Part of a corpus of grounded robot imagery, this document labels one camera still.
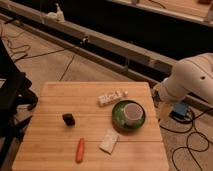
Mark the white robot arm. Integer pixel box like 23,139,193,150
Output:
159,53,213,105

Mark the black eraser block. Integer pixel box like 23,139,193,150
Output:
62,113,75,126

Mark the white patterned box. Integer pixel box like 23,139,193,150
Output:
98,90,128,106

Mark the green plate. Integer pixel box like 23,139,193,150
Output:
112,100,146,132

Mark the white cup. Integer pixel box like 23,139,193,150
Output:
124,103,143,124

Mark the white sponge piece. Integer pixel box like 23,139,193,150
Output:
99,130,118,154

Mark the orange carrot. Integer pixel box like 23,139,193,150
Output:
75,138,85,163

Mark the blue box on floor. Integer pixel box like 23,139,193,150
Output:
173,102,188,118

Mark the black chair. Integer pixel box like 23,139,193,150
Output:
0,38,38,168

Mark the metal rail beam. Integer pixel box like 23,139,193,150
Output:
0,0,213,118

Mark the white object on rail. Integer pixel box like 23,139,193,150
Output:
46,4,65,22

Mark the black floor cable left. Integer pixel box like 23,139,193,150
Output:
0,19,88,83

